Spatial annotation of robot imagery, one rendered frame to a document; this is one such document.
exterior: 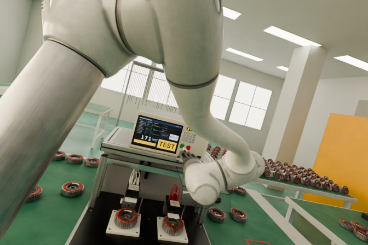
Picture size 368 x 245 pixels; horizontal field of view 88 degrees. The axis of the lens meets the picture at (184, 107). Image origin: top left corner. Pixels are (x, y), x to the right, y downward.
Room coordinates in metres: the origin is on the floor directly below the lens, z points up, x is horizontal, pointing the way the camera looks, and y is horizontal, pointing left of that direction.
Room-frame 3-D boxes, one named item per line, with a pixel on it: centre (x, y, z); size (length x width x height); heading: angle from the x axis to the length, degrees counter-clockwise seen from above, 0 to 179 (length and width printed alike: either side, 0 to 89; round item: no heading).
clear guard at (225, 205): (0.98, -0.19, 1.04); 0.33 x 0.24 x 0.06; 11
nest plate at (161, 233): (0.96, -0.11, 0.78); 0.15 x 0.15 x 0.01; 11
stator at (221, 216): (1.22, -0.40, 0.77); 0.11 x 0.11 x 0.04
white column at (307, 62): (4.46, -2.44, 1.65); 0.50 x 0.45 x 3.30; 11
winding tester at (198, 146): (1.25, 0.06, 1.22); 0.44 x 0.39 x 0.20; 101
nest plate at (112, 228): (0.91, 0.13, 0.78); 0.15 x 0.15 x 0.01; 11
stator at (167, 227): (0.96, -0.11, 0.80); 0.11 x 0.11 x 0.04
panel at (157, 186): (1.18, 0.06, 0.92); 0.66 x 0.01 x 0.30; 101
